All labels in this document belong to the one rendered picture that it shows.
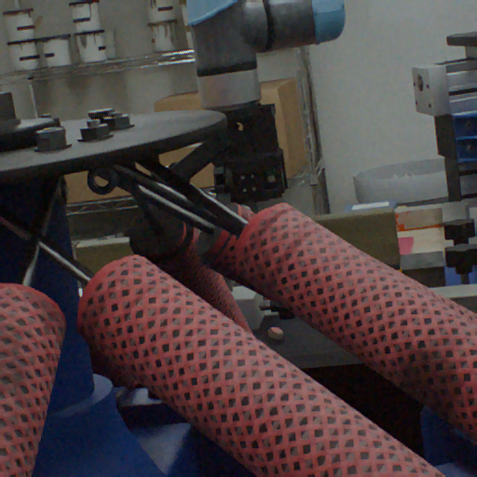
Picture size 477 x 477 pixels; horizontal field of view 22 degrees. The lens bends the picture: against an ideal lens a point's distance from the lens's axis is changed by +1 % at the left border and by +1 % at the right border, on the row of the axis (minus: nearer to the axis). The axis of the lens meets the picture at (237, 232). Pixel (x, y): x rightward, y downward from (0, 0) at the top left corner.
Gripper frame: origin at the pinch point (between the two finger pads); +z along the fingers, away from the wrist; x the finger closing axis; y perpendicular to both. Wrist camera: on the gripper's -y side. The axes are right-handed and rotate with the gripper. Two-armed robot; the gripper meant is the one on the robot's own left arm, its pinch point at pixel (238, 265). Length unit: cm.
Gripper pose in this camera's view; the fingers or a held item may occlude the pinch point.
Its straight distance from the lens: 156.6
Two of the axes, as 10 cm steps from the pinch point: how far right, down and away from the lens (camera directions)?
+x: 1.5, -2.0, 9.7
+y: 9.8, -1.1, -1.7
